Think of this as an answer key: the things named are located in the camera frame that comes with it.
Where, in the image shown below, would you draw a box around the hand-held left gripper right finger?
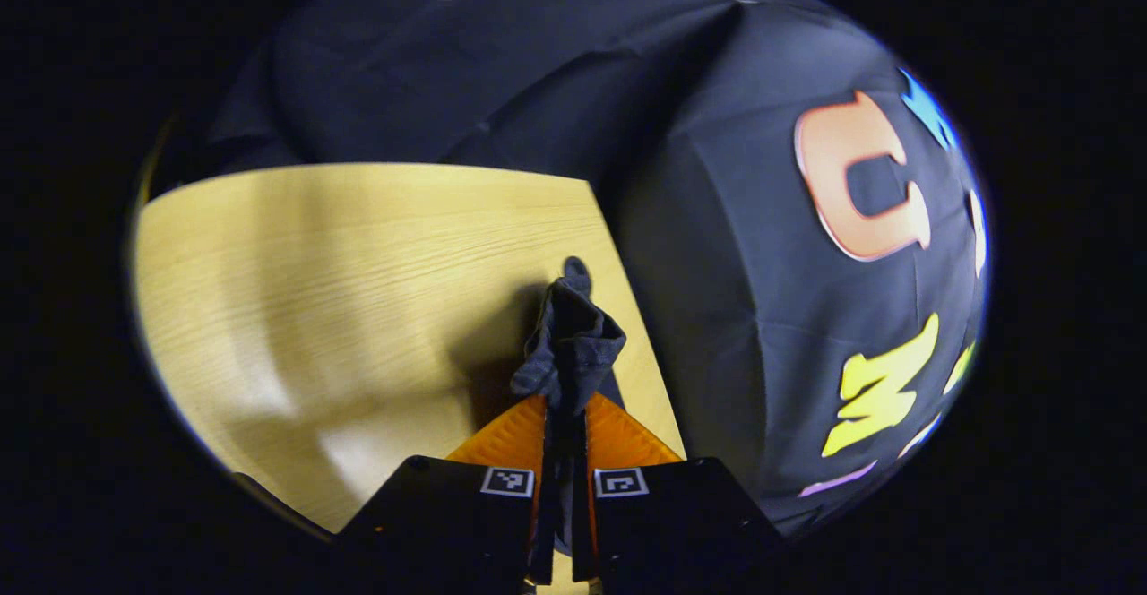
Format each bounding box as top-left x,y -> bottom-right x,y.
573,393 -> 782,591

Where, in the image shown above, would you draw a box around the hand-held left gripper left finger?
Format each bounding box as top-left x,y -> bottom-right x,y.
336,395 -> 550,588

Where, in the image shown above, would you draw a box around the black jeans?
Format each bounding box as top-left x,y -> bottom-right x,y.
510,256 -> 627,553

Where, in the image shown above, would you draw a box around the black backdrop cloth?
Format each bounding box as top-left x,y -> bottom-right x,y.
148,0 -> 992,539

